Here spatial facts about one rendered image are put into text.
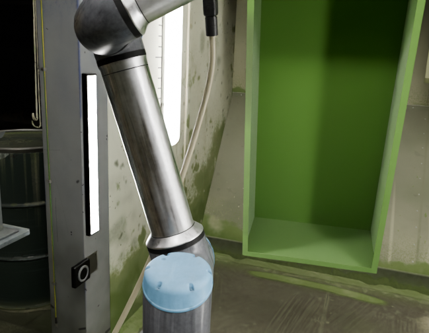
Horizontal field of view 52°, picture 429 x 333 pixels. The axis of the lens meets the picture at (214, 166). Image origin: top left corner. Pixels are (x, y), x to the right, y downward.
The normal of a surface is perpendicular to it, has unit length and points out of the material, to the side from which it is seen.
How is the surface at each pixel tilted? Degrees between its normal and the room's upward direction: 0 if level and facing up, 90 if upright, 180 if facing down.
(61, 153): 90
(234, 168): 57
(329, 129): 102
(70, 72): 90
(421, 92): 90
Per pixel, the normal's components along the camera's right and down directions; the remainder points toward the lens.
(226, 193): -0.26, -0.35
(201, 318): 0.75, 0.19
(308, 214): -0.24, 0.41
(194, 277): 0.04, -0.95
